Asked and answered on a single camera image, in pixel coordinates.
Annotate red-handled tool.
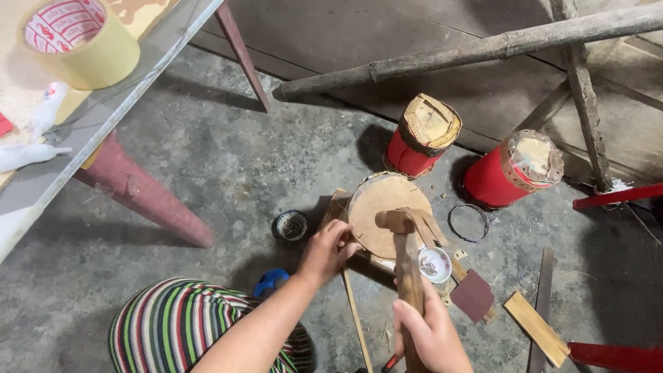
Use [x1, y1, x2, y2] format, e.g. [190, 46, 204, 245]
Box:
[380, 353, 405, 373]

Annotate blue sandal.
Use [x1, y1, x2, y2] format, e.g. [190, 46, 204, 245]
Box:
[252, 268, 291, 300]

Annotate black bowl of nails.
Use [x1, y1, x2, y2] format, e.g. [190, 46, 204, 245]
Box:
[271, 209, 310, 242]

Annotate rusty claw hammer wooden handle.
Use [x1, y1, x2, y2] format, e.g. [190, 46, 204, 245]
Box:
[375, 207, 449, 373]

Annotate maroon plastic stool leg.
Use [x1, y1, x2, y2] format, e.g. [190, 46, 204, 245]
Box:
[73, 130, 216, 249]

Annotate wooden block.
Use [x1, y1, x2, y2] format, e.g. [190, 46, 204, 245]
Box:
[317, 188, 354, 232]

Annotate maroon sandpaper piece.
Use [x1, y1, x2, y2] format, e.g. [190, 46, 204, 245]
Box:
[449, 269, 496, 325]

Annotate small drum with tan hide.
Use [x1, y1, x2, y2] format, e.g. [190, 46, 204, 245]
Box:
[347, 172, 434, 260]

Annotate long bamboo pole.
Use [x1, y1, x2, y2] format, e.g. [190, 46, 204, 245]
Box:
[272, 2, 663, 102]

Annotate striped trousers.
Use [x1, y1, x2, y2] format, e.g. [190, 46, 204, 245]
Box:
[108, 277, 315, 373]

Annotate dark wire ring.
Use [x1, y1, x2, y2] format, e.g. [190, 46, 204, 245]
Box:
[448, 203, 492, 243]

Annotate white bowl of nails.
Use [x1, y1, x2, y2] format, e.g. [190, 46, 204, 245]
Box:
[418, 247, 453, 285]

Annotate dark metal strip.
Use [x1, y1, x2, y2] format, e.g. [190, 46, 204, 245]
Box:
[527, 248, 555, 373]

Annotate light wooden slat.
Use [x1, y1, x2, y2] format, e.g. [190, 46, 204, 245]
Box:
[503, 290, 571, 369]

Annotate yellow tape roll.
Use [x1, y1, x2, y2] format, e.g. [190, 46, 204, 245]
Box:
[16, 0, 141, 91]

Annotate white plastic bottle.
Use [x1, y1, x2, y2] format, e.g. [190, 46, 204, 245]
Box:
[28, 81, 71, 144]
[0, 142, 74, 174]

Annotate thin wooden stick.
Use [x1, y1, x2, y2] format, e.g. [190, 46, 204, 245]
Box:
[339, 266, 374, 373]

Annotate red painted wooden bar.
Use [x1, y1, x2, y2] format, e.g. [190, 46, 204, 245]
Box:
[572, 182, 663, 211]
[567, 341, 663, 373]

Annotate weathered wooden post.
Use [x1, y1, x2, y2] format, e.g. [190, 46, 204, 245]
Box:
[548, 0, 615, 193]

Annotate table with metal edge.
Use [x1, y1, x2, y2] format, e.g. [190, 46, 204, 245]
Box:
[0, 0, 271, 265]

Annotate person's left hand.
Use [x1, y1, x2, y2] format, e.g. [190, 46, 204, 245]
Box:
[297, 219, 364, 289]

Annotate person's right hand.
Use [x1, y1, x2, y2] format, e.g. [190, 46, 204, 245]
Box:
[392, 276, 474, 373]

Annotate red drum with nailed hide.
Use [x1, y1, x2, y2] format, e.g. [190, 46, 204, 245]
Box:
[383, 93, 463, 180]

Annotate red drum with plastic-covered hide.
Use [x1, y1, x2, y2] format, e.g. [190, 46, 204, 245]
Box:
[460, 130, 565, 209]

